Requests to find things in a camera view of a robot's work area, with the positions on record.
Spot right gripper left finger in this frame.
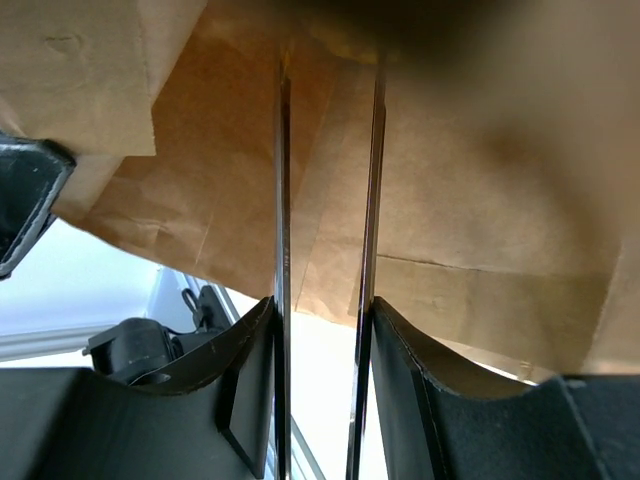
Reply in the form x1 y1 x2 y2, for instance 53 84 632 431
1 298 274 479

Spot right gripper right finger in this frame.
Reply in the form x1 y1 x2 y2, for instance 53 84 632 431
372 298 639 479

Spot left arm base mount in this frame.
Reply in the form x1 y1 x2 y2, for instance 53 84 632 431
82 286 232 385

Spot metal tongs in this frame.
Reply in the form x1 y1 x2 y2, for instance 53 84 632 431
274 49 388 479

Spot aluminium frame rail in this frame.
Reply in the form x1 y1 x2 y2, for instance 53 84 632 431
1 325 112 362

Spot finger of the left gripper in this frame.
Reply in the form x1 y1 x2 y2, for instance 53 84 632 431
1 133 76 280

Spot brown paper bag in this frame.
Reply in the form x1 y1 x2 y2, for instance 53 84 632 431
1 1 639 380

